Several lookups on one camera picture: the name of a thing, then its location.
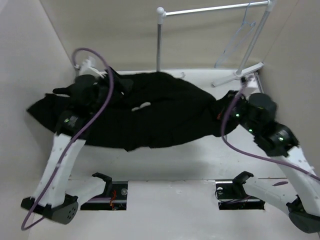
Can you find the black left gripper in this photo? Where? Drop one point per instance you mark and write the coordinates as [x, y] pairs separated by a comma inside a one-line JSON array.
[[124, 85]]

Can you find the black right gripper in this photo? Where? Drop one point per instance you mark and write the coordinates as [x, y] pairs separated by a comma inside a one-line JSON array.
[[225, 103]]

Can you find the black trousers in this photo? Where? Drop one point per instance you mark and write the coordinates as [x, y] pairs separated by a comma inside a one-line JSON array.
[[163, 111]]

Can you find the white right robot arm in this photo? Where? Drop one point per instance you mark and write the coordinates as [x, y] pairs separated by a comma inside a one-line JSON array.
[[257, 115]]

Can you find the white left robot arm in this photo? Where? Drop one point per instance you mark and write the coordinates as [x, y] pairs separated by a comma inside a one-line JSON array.
[[83, 113]]

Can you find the white clothes rack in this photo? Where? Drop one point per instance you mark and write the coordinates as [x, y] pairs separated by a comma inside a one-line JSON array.
[[205, 32]]

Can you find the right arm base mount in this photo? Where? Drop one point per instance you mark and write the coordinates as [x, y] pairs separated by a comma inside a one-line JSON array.
[[230, 194]]

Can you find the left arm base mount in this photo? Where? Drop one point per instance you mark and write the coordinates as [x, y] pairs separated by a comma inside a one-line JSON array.
[[113, 198]]

